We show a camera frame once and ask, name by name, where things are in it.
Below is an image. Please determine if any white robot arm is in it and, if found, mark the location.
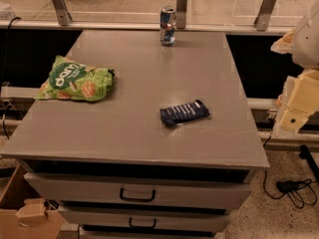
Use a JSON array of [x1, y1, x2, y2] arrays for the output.
[[270, 1, 319, 132]]

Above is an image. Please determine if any blue rxbar wrapper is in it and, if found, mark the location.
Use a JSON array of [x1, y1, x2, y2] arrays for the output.
[[159, 100, 210, 126]]

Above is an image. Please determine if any grey drawer cabinet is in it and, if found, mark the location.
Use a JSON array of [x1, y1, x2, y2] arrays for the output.
[[2, 31, 268, 239]]

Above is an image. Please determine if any green chip bag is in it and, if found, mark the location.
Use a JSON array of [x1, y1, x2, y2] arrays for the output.
[[36, 56, 115, 102]]

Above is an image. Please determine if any blue soda can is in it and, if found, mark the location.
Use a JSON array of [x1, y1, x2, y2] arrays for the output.
[[159, 6, 176, 46]]

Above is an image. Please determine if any top grey drawer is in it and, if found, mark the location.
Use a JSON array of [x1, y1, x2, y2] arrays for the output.
[[24, 172, 251, 211]]

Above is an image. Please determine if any grey drawer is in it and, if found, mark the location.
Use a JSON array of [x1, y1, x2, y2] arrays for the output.
[[24, 172, 251, 211], [58, 206, 230, 233]]

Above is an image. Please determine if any cardboard box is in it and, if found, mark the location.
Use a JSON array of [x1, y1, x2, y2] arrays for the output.
[[0, 165, 64, 239]]

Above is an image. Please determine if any middle metal bracket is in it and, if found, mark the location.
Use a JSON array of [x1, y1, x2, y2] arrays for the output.
[[176, 0, 187, 29]]

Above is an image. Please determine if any metal bracket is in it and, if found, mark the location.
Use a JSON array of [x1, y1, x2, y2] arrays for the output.
[[254, 0, 277, 31], [176, 0, 187, 29], [52, 0, 72, 26]]

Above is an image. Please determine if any left metal bracket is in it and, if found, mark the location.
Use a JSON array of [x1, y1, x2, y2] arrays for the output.
[[52, 0, 72, 26]]

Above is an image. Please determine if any right metal bracket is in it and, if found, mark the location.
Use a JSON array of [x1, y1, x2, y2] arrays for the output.
[[254, 0, 277, 31]]

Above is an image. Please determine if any black cable left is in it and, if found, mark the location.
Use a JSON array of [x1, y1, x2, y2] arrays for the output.
[[0, 16, 22, 140]]

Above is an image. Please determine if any black power adapter cable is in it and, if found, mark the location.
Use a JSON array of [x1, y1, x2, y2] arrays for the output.
[[262, 134, 318, 210]]

